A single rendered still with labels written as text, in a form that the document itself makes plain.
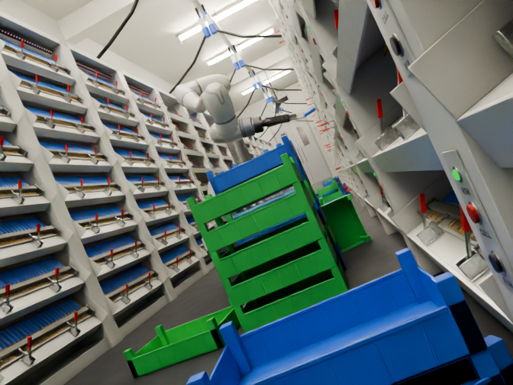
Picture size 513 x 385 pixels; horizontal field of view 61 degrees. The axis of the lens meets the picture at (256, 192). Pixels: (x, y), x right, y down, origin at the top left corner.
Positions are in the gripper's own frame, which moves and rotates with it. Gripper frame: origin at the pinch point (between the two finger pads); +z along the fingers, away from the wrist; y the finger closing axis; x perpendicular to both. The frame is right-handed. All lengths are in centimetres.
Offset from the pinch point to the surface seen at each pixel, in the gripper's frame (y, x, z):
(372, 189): -28, 38, 25
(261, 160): -58, 20, -11
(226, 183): -58, 26, -24
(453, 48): -168, 23, 21
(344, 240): -19, 57, 10
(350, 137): -28.2, 17.0, 19.9
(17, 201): -47, 15, -112
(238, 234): -88, 40, -16
